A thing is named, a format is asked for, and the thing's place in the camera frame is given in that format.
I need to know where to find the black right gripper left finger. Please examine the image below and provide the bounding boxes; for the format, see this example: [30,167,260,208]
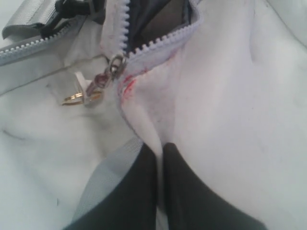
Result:
[66,142,157,230]

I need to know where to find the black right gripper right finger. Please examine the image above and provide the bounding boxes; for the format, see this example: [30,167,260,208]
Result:
[163,143,266,230]

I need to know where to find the white zippered duffel bag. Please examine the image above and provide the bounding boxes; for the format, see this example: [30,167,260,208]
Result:
[0,0,307,230]

